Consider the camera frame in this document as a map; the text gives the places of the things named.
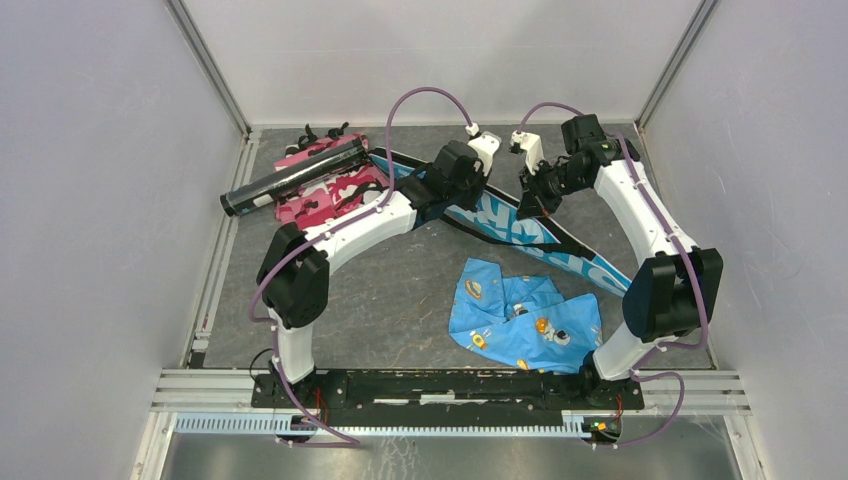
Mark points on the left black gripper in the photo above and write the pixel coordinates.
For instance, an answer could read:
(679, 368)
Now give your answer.
(480, 180)

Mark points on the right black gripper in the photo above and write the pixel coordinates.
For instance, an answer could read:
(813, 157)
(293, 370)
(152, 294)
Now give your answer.
(531, 206)

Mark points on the blue sport racket bag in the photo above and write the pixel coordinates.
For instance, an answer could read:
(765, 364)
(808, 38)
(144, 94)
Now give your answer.
(517, 228)

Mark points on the black shuttlecock tube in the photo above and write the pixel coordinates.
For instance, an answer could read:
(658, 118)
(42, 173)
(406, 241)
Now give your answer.
(331, 158)

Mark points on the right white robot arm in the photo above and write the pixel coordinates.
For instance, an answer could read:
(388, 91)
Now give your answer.
(671, 299)

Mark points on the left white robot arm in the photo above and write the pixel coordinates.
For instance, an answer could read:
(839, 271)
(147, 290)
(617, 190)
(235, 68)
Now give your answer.
(293, 281)

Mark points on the blue astronaut print cloth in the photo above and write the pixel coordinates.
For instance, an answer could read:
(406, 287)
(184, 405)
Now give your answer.
(522, 321)

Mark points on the pink camouflage shorts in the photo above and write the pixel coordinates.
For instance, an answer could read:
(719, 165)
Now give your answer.
(338, 193)

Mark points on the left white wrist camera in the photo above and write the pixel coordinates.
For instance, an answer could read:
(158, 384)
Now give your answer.
(485, 144)

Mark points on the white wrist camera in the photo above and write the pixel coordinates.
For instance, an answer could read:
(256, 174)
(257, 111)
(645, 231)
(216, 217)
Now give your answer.
(530, 145)
(485, 144)

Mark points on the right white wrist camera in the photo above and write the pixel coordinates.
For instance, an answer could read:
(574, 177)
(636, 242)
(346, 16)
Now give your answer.
(530, 145)

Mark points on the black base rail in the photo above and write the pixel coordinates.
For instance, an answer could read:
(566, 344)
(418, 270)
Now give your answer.
(346, 406)

